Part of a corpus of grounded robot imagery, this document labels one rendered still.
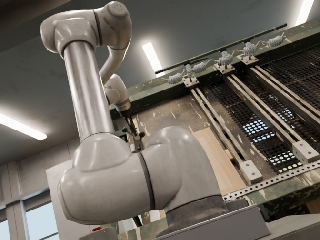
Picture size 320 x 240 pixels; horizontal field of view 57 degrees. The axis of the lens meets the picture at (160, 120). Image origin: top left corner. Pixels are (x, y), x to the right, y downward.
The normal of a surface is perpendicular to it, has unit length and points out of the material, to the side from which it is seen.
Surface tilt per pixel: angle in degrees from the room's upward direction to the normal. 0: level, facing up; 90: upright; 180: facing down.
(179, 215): 81
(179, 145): 84
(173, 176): 93
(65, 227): 90
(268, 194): 55
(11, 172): 90
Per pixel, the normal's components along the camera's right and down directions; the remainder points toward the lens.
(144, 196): 0.37, 0.21
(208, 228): -0.22, -0.31
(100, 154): 0.02, -0.58
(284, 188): -0.29, -0.79
